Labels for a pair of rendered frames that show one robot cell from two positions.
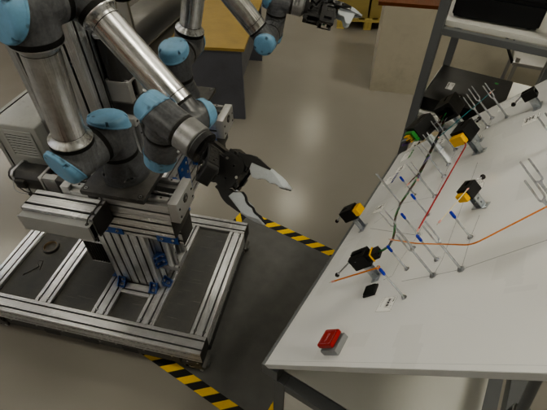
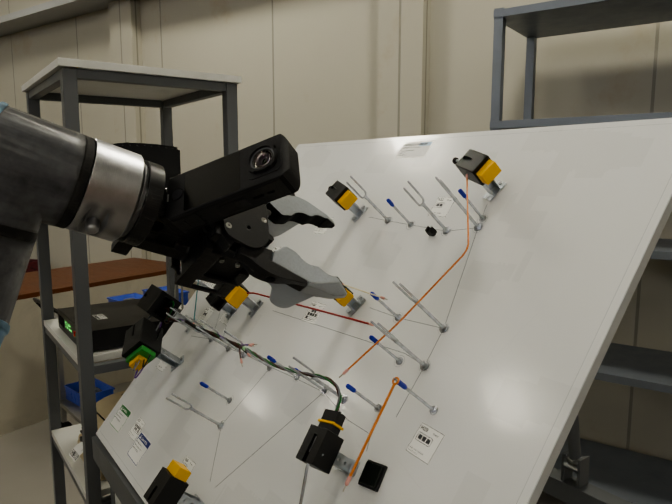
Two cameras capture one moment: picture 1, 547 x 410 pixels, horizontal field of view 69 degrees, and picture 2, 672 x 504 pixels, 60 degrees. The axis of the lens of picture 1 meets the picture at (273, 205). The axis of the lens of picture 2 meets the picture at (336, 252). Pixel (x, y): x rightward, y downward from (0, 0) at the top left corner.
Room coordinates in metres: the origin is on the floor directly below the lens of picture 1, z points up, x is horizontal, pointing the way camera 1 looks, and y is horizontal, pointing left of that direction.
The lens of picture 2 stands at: (0.32, 0.53, 1.57)
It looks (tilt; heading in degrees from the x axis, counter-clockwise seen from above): 8 degrees down; 293
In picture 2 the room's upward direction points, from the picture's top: straight up
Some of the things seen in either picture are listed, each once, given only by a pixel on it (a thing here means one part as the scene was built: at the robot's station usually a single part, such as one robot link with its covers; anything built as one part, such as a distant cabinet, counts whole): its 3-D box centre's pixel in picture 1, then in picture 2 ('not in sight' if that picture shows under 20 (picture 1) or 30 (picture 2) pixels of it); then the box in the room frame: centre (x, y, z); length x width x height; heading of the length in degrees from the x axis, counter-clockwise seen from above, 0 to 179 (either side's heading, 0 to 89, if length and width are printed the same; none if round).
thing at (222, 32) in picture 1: (223, 53); not in sight; (3.73, 0.48, 0.33); 1.24 x 0.64 x 0.66; 174
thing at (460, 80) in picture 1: (466, 94); (123, 321); (1.64, -0.88, 1.09); 0.35 x 0.33 x 0.07; 148
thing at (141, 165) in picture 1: (123, 161); not in sight; (1.01, 0.49, 1.21); 0.15 x 0.15 x 0.10
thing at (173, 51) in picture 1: (176, 58); not in sight; (1.50, 0.38, 1.33); 0.13 x 0.12 x 0.14; 168
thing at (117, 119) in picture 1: (111, 133); not in sight; (1.01, 0.50, 1.33); 0.13 x 0.12 x 0.14; 151
